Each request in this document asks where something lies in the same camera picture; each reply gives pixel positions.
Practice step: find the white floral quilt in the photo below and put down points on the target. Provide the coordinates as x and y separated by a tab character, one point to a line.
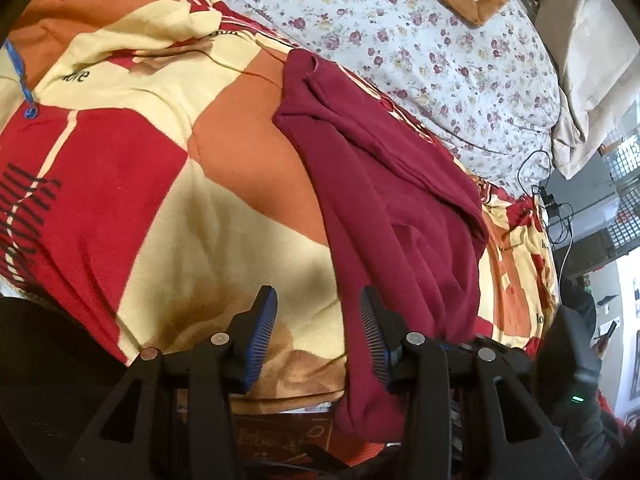
490	93

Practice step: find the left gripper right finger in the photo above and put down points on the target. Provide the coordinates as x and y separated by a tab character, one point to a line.
412	365

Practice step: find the maroon sweater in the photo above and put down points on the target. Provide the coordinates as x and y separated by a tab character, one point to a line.
400	215

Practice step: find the grey bedside cabinet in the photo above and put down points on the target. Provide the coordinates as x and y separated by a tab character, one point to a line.
587	205

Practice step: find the beige curtain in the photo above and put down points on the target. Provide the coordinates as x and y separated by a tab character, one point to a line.
597	60

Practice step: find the red orange cream blanket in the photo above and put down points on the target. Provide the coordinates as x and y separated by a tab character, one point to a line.
146	191

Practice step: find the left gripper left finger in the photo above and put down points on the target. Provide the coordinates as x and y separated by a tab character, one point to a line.
170	417

